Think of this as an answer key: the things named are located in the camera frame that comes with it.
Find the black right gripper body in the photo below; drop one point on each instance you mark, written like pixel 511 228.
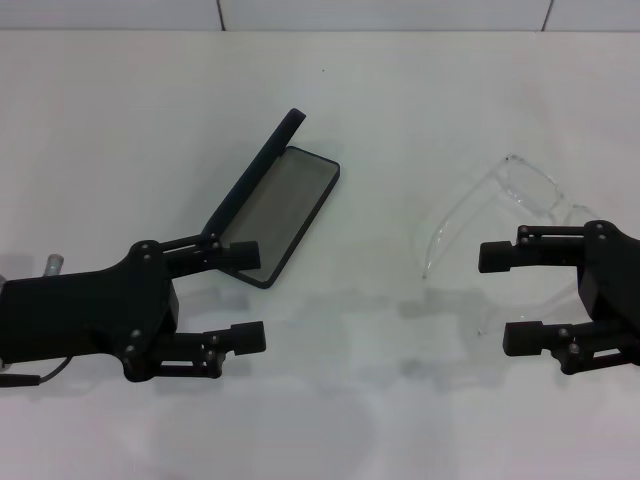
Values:
pixel 612 275

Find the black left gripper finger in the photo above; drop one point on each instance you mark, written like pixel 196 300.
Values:
pixel 247 336
pixel 242 255

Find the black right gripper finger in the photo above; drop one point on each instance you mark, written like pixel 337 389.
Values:
pixel 525 339
pixel 497 257

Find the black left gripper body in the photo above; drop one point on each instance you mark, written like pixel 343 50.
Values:
pixel 85 315

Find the black glasses case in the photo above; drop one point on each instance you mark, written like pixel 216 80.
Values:
pixel 280 210

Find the clear plastic glasses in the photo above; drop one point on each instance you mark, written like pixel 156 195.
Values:
pixel 530 187

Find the silver metal connector stub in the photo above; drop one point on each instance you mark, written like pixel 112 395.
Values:
pixel 55 265

